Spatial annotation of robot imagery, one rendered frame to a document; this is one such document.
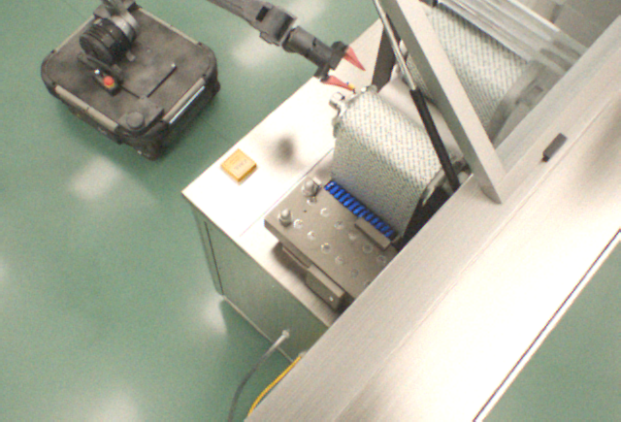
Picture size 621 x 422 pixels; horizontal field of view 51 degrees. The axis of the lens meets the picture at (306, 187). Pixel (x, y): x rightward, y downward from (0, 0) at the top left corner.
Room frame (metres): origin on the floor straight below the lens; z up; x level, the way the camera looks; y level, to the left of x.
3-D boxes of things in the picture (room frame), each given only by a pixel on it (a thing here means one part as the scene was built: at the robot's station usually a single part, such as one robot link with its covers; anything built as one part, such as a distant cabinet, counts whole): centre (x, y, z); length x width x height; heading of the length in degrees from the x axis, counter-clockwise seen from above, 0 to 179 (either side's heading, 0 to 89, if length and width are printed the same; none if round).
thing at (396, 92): (0.83, -0.26, 1.18); 0.26 x 0.12 x 0.12; 52
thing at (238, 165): (0.83, 0.19, 0.91); 0.07 x 0.07 x 0.02; 52
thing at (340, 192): (0.67, -0.14, 1.03); 0.21 x 0.04 x 0.03; 52
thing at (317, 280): (0.49, -0.06, 0.97); 0.10 x 0.03 x 0.11; 52
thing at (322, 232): (0.57, -0.11, 1.00); 0.40 x 0.16 x 0.06; 52
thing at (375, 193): (0.69, -0.15, 1.11); 0.23 x 0.01 x 0.18; 52
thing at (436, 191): (0.66, -0.29, 1.25); 0.15 x 0.01 x 0.15; 142
